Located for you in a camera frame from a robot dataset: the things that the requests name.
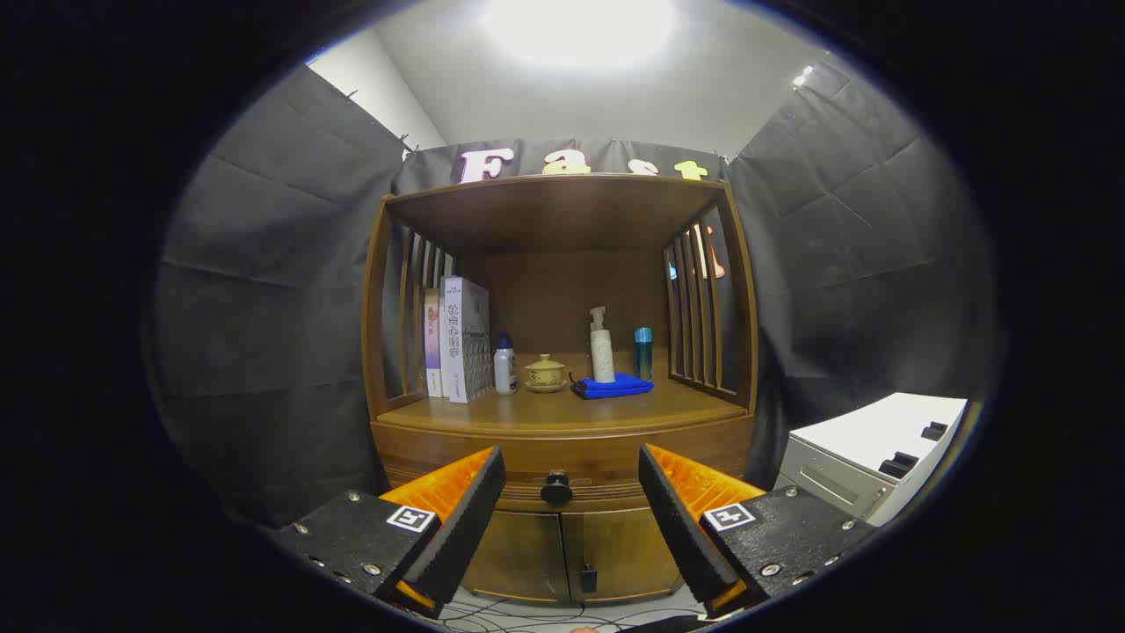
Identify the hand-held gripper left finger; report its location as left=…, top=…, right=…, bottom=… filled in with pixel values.
left=260, top=446, right=508, bottom=619

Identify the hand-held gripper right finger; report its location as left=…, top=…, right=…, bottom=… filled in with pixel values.
left=638, top=442, right=880, bottom=619

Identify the brown wooden drawer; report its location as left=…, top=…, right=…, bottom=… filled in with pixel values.
left=372, top=415, right=757, bottom=513

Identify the wooden cabinet door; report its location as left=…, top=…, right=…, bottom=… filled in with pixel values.
left=562, top=506, right=686, bottom=604
left=461, top=508, right=570, bottom=604

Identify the brown wooden countertop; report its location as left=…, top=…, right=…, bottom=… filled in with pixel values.
left=376, top=352, right=750, bottom=438

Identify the brown wooden cabinet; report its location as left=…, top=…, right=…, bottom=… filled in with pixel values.
left=360, top=173, right=761, bottom=606

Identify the blue folded cloth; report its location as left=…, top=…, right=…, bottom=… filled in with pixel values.
left=570, top=372, right=655, bottom=401

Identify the white bottle with blue cap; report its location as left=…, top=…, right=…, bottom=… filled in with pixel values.
left=494, top=331, right=519, bottom=396

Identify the yellow lidded teacup with saucer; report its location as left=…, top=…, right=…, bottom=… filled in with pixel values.
left=525, top=353, right=569, bottom=393

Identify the white pump bottle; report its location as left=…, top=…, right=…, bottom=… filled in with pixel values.
left=589, top=306, right=616, bottom=384

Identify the white patterned book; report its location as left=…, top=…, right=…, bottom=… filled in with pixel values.
left=439, top=276, right=495, bottom=404

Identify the white plastic box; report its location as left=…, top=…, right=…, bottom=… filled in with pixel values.
left=773, top=392, right=969, bottom=527

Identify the ceiling light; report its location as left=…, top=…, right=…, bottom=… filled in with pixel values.
left=482, top=0, right=678, bottom=71

